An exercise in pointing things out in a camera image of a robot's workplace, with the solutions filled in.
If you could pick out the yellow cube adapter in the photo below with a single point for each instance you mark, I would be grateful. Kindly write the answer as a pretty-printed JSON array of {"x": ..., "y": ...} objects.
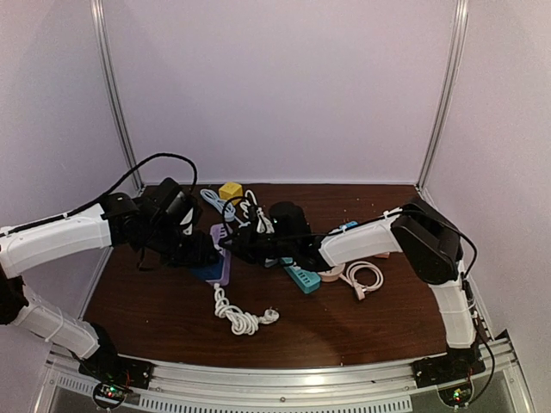
[{"x": 231, "y": 191}]

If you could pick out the pink round socket base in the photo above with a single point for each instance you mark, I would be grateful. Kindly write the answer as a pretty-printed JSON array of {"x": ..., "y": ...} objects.
[{"x": 332, "y": 275}]

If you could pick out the aluminium frame post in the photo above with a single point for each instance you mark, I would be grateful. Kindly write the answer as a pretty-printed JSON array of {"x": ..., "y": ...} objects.
[
  {"x": 456, "y": 47},
  {"x": 108, "y": 71}
]

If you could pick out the right aluminium frame post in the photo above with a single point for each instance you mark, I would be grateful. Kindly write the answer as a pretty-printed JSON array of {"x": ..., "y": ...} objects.
[{"x": 456, "y": 47}]

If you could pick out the left aluminium frame post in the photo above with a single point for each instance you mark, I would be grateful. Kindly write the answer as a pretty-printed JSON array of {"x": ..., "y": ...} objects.
[{"x": 108, "y": 71}]

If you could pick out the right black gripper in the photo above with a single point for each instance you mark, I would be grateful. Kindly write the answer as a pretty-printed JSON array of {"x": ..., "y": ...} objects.
[{"x": 246, "y": 248}]

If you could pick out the dark blue cube adapter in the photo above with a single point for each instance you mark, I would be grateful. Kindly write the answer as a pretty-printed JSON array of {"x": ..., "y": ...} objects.
[{"x": 212, "y": 273}]

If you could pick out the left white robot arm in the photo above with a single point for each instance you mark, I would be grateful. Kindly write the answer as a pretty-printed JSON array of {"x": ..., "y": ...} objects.
[{"x": 117, "y": 220}]

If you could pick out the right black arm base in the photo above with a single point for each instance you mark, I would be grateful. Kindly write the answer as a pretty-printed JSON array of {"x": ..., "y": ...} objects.
[{"x": 455, "y": 364}]

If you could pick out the grey-blue power strip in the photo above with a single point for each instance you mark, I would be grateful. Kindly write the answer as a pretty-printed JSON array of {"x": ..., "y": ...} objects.
[{"x": 271, "y": 262}]

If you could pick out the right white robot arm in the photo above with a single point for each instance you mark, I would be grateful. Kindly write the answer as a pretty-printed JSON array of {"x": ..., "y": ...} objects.
[{"x": 430, "y": 243}]

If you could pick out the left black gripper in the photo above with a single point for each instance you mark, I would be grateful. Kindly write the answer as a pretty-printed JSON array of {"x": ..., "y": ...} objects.
[{"x": 200, "y": 252}]

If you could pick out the aluminium front rail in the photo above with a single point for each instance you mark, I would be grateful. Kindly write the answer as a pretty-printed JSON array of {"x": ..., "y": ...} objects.
[{"x": 380, "y": 387}]

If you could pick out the teal power strip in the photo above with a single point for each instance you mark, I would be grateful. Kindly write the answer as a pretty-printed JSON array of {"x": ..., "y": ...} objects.
[{"x": 306, "y": 281}]

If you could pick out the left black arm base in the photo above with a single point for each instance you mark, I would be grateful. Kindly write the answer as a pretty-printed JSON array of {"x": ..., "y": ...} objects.
[{"x": 106, "y": 365}]

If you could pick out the purple power strip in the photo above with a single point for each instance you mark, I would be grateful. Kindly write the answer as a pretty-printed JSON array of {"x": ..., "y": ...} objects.
[{"x": 218, "y": 232}]

